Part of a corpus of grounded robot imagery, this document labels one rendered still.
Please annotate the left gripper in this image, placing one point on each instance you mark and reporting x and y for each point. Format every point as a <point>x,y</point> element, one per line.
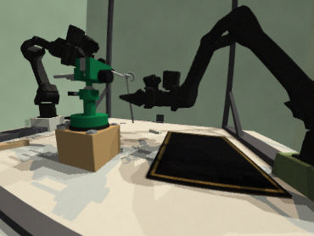
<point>152,98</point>

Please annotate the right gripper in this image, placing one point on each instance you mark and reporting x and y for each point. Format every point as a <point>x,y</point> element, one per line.
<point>72,52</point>

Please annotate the brown wooden block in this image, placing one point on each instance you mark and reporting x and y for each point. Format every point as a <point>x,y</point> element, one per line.
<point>88,151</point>

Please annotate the green bench vise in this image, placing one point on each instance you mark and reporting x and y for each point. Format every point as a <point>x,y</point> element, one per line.
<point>89,118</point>

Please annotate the black mat with tan border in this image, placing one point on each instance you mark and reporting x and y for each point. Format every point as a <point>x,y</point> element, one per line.
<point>211,162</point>

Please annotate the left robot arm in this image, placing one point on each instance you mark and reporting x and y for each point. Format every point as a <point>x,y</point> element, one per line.
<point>244,28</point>

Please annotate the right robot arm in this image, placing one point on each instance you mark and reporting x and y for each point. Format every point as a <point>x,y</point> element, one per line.
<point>47,92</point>

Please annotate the tan wooden bar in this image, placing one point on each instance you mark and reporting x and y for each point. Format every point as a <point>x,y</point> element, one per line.
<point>15,144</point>

